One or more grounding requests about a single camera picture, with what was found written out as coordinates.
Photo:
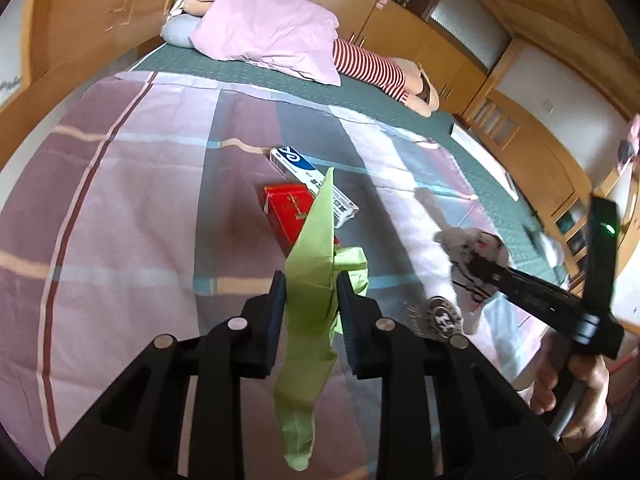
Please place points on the pink pillow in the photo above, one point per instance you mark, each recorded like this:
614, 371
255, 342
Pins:
294, 37

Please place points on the wooden bed frame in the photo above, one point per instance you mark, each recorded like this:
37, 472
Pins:
63, 44

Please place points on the person's right hand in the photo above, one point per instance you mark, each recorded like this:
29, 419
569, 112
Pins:
592, 412

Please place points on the plaid pink purple duvet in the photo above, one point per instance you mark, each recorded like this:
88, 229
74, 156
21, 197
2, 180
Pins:
141, 214

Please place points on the wooden wardrobe cabinet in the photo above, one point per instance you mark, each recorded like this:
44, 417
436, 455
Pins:
549, 86

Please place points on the grey bolster pillow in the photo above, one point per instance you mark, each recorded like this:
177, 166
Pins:
177, 30

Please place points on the green bed sheet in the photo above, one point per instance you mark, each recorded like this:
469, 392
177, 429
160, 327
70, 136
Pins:
513, 219

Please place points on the red white striped plush doll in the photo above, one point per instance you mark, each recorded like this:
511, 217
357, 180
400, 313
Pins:
402, 80

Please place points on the red packet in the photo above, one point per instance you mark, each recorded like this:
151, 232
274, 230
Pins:
290, 211

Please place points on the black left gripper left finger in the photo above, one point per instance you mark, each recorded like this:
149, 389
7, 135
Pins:
175, 411

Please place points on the white blue medicine box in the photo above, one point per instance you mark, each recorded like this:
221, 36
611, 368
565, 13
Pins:
297, 168

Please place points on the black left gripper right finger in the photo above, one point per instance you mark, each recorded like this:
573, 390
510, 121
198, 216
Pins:
446, 412

